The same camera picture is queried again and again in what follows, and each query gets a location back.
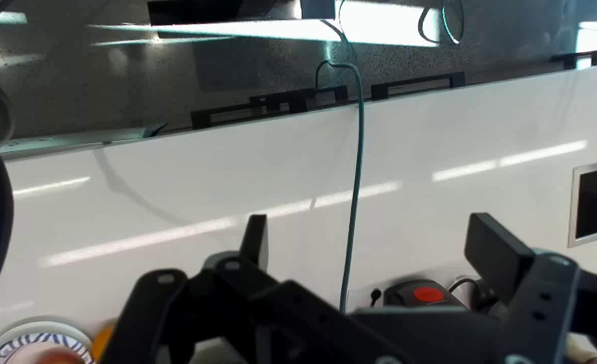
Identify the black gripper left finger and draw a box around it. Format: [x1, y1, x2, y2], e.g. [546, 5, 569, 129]
[101, 214, 406, 364]

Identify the patterned bowl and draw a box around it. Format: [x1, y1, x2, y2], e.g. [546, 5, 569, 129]
[0, 319, 96, 364]

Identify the teal power cable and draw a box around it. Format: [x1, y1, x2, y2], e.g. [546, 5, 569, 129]
[319, 0, 367, 313]

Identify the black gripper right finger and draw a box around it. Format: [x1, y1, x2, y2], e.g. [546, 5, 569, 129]
[463, 209, 597, 364]

